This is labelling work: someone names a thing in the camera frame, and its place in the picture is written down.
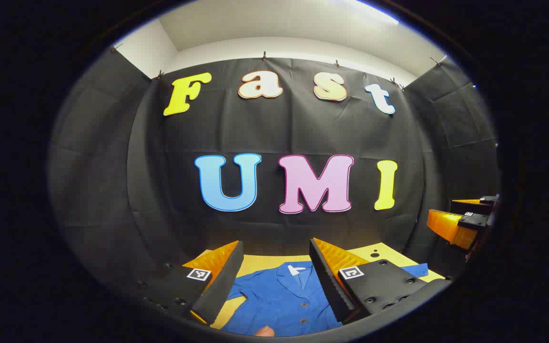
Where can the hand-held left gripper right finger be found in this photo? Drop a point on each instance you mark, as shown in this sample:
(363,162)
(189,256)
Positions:
(328,281)

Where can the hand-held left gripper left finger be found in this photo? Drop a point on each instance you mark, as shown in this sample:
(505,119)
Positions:
(224,281)

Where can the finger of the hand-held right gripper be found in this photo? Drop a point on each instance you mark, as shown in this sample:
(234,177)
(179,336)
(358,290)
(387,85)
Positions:
(470,206)
(451,226)

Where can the blue shirt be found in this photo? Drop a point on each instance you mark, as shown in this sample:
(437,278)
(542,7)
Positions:
(279,300)

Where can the black backdrop cloth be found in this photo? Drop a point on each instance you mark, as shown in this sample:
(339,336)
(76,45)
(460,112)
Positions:
(112,166)

